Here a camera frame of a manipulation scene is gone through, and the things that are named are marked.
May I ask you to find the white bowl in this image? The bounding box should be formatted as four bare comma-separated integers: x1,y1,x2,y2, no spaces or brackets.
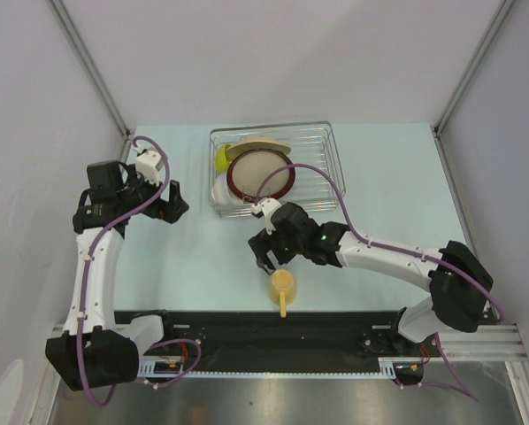
211,173,243,205

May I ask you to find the yellow mug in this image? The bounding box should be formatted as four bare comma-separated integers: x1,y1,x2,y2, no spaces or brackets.
268,269,297,318

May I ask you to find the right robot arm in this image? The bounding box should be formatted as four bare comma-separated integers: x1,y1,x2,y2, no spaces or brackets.
248,198,494,355

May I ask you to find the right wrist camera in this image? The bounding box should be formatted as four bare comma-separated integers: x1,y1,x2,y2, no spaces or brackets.
250,197,282,235

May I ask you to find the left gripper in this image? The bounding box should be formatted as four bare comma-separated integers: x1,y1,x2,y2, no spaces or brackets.
117,164,188,223

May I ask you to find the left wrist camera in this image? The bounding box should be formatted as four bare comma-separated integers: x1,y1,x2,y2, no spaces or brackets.
134,150,163,186

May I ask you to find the beige bird plate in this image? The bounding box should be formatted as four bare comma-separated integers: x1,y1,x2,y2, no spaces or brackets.
225,136,292,160

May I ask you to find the metal wire dish rack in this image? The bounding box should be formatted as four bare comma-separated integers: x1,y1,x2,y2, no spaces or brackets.
209,120,346,218

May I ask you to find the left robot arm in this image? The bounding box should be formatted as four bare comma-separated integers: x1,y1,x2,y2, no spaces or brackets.
45,153,188,391

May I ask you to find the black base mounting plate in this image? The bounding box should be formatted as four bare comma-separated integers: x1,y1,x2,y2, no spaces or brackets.
113,309,442,373

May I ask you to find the lime green bowl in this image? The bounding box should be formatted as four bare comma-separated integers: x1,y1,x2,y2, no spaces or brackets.
214,143,232,174

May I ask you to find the white cable duct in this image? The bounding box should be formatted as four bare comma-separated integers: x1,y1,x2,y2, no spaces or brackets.
135,359,425,378

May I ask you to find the aluminium frame rail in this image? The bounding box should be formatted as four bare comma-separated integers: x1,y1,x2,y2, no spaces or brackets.
436,322,525,360

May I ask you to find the brown rimmed plate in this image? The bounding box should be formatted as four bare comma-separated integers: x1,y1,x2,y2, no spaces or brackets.
226,150,295,203

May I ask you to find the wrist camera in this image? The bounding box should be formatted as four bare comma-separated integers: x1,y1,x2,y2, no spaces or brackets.
134,150,163,186
250,197,282,235

